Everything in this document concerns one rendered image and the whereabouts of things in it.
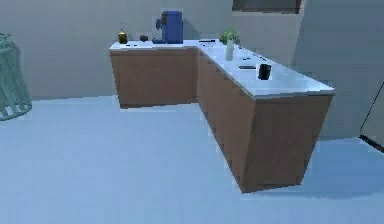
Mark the black mug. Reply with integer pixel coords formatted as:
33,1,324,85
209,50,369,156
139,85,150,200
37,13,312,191
257,63,273,81

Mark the blue coffee machine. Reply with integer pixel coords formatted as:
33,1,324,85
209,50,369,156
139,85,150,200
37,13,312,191
152,10,185,45

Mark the dark window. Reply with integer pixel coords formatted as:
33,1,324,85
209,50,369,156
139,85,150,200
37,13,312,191
231,0,303,15

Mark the brown kitchen counter white top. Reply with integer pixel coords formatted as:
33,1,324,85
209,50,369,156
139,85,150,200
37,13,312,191
108,38,335,194

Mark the white bottle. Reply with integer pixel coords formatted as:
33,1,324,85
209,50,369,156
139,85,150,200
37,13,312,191
225,39,235,62

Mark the yellow green bottle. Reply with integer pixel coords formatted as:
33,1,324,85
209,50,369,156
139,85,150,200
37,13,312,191
117,22,129,45

